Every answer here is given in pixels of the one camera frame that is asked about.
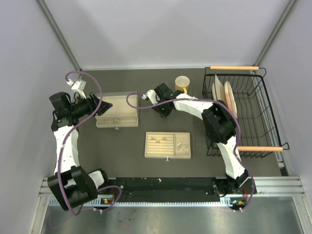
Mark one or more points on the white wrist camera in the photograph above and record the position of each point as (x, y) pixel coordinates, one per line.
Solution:
(78, 87)
(151, 96)

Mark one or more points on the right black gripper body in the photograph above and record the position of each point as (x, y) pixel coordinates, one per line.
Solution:
(163, 110)

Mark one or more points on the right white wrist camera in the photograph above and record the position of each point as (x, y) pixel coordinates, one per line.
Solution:
(151, 96)

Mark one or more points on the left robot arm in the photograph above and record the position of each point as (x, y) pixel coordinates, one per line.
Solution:
(71, 185)

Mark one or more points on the black wire dish rack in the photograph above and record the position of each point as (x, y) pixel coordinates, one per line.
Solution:
(254, 109)

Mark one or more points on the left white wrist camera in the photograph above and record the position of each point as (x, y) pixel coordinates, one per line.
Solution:
(78, 87)

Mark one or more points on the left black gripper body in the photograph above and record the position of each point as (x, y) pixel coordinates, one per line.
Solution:
(83, 107)

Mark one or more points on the yellow mug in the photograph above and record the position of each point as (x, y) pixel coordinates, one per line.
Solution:
(182, 83)

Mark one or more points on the pink plate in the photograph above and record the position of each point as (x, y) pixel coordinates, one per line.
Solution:
(231, 104)

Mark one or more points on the grey cable duct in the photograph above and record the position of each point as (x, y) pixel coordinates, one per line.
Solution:
(104, 201)

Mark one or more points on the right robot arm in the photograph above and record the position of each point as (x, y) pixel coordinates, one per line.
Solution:
(220, 127)

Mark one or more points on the beige jewelry tray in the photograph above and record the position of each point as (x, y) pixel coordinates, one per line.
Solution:
(163, 145)

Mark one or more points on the cream plate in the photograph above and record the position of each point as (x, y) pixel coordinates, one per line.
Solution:
(218, 90)

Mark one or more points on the silver jewelry pile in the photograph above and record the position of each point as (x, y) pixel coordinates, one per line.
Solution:
(182, 146)

